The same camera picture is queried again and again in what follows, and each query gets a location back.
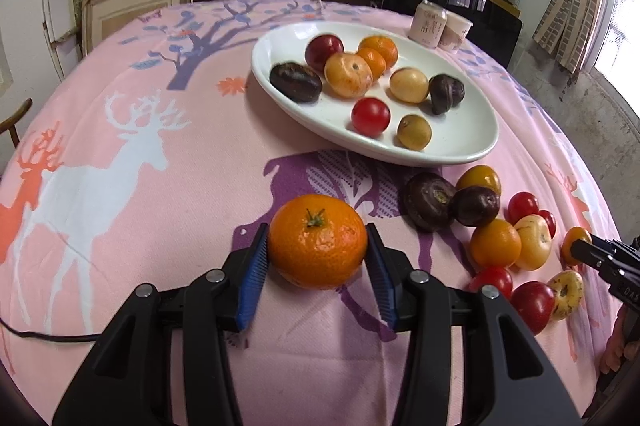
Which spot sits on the wooden chair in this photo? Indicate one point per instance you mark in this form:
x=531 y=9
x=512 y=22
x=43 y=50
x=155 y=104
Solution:
x=22 y=110

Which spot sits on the white oval plate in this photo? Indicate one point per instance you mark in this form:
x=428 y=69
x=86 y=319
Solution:
x=450 y=140

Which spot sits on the white paper cup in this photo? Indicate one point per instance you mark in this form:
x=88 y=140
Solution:
x=457 y=33

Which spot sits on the window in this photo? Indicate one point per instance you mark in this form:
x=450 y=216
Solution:
x=625 y=15

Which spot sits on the red plum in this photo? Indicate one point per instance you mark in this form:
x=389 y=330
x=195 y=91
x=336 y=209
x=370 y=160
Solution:
x=532 y=306
x=322 y=48

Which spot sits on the red cherry tomato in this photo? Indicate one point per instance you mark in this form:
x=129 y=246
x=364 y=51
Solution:
x=549 y=221
x=523 y=207
x=370 y=116
x=491 y=282

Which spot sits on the person's right hand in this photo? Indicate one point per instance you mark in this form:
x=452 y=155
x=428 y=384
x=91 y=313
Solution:
x=612 y=341

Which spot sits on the dark purple mangosteen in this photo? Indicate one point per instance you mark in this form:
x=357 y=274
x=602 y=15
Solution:
x=295 y=83
x=475 y=206
x=446 y=92
x=429 y=201

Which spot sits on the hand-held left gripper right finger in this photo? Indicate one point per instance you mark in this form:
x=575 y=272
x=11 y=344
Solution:
x=382 y=281

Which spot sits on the yellowish orange tangerine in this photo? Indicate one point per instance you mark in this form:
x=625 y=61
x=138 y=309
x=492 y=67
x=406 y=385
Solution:
x=478 y=179

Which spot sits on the pink deer print tablecloth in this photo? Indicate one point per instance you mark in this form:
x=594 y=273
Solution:
x=200 y=186

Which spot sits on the pale beverage can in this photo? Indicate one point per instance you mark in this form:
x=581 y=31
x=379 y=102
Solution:
x=426 y=23

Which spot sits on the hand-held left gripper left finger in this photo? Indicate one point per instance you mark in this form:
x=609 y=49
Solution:
x=253 y=278

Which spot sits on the large orange tangerine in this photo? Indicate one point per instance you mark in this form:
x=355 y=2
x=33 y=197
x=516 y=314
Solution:
x=317 y=246

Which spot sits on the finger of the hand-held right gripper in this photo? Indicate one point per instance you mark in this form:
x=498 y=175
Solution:
x=587 y=252

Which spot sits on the beige picture frame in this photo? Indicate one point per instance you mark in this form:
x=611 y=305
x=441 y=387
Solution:
x=135 y=13

